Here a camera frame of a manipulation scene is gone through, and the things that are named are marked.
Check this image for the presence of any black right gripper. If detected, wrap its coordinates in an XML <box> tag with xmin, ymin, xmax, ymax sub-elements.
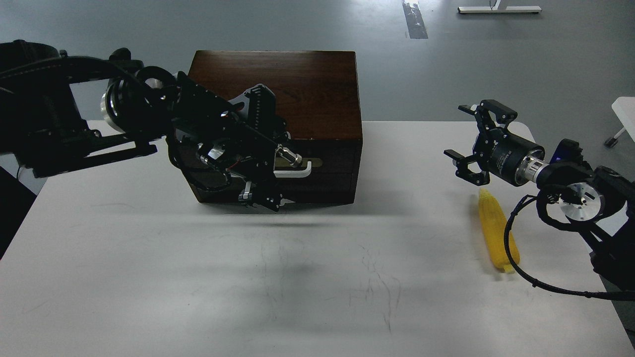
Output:
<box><xmin>443</xmin><ymin>99</ymin><xmax>545</xmax><ymax>187</ymax></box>

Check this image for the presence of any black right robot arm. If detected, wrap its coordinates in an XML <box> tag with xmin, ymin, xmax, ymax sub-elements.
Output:
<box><xmin>444</xmin><ymin>99</ymin><xmax>635</xmax><ymax>302</ymax></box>

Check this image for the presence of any wooden drawer with white handle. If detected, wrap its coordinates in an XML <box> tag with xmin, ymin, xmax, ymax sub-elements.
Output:
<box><xmin>285</xmin><ymin>140</ymin><xmax>358</xmax><ymax>174</ymax></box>

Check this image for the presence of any white table leg base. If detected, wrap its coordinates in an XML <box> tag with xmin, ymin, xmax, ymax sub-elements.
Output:
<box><xmin>457</xmin><ymin>0</ymin><xmax>542</xmax><ymax>14</ymax></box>

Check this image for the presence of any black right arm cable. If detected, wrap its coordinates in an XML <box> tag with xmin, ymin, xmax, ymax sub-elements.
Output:
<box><xmin>504</xmin><ymin>194</ymin><xmax>635</xmax><ymax>301</ymax></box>

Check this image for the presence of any dark floor tape strip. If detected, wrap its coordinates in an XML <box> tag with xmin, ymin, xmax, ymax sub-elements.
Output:
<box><xmin>401</xmin><ymin>0</ymin><xmax>429</xmax><ymax>39</ymax></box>

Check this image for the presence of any white furniture at right edge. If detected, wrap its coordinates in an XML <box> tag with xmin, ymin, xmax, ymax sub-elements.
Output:
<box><xmin>604</xmin><ymin>96</ymin><xmax>635</xmax><ymax>148</ymax></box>

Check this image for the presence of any yellow corn cob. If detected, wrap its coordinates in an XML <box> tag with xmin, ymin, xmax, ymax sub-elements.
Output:
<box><xmin>478</xmin><ymin>187</ymin><xmax>515</xmax><ymax>274</ymax></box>

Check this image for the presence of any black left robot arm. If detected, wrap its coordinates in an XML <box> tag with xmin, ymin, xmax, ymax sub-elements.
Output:
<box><xmin>0</xmin><ymin>39</ymin><xmax>303</xmax><ymax>212</ymax></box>

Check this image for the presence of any dark wooden cabinet box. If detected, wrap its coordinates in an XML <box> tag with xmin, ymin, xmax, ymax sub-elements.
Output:
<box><xmin>188</xmin><ymin>50</ymin><xmax>363</xmax><ymax>205</ymax></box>

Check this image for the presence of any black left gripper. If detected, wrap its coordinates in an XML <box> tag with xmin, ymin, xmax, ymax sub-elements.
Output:
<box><xmin>173</xmin><ymin>74</ymin><xmax>296</xmax><ymax>212</ymax></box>

